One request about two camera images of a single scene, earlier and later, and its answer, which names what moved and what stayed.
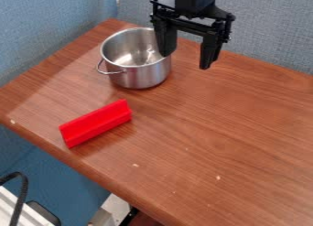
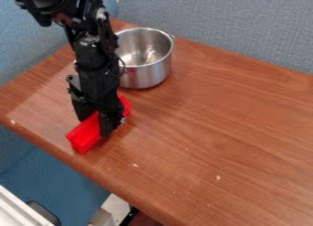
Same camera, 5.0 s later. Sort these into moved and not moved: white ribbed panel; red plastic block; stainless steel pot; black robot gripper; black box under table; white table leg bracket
Moved: black robot gripper; red plastic block
Not moved: stainless steel pot; white table leg bracket; white ribbed panel; black box under table
